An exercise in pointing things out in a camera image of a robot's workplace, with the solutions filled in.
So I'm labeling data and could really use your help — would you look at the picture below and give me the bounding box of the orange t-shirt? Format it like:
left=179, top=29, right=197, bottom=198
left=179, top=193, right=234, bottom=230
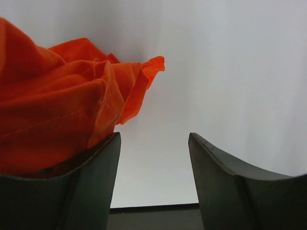
left=0, top=18, right=165, bottom=175

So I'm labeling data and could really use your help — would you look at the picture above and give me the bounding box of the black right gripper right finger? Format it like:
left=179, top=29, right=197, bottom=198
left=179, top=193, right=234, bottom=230
left=188, top=133, right=307, bottom=230

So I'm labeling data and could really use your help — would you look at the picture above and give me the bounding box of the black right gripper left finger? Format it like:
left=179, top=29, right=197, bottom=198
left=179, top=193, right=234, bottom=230
left=0, top=132, right=121, bottom=230

